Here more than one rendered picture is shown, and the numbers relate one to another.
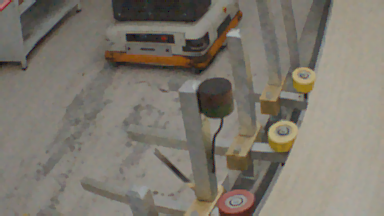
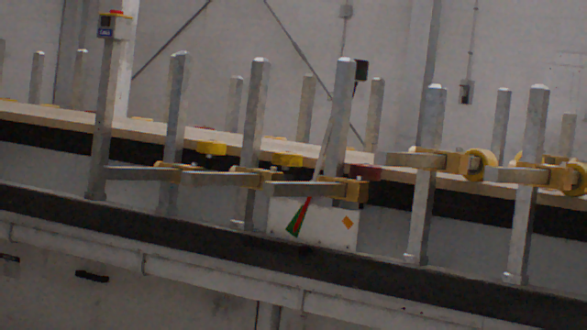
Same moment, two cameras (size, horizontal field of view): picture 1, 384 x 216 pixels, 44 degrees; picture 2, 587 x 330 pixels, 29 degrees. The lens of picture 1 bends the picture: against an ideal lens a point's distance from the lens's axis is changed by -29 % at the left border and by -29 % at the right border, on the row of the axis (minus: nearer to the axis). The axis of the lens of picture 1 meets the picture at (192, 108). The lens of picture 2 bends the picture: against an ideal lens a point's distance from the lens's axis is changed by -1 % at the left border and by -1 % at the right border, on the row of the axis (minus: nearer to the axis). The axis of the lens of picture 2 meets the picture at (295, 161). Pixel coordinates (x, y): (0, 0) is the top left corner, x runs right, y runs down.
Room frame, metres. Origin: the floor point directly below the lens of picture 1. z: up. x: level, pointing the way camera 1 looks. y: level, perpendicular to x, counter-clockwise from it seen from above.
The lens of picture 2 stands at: (0.85, 2.81, 1.04)
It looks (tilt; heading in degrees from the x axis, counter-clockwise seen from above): 3 degrees down; 275
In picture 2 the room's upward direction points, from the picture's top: 7 degrees clockwise
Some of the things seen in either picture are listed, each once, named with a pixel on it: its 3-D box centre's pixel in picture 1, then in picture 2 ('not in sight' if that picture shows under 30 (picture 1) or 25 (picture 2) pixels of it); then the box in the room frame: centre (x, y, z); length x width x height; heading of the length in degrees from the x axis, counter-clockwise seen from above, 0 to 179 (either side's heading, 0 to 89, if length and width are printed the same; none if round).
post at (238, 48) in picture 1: (247, 117); (250, 152); (1.22, -0.12, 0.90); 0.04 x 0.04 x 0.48; 62
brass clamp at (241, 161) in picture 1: (245, 145); (254, 178); (1.20, -0.11, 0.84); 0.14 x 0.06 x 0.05; 152
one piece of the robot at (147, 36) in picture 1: (149, 37); not in sight; (2.94, 0.16, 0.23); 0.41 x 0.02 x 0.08; 62
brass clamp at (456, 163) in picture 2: not in sight; (437, 160); (0.76, 0.12, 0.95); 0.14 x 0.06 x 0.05; 152
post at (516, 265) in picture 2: not in sight; (526, 192); (0.56, 0.23, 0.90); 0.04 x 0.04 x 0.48; 62
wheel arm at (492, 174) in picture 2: not in sight; (537, 174); (0.55, 0.30, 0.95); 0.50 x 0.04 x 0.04; 62
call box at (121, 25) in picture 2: not in sight; (114, 27); (1.67, -0.36, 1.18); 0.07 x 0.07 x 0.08; 62
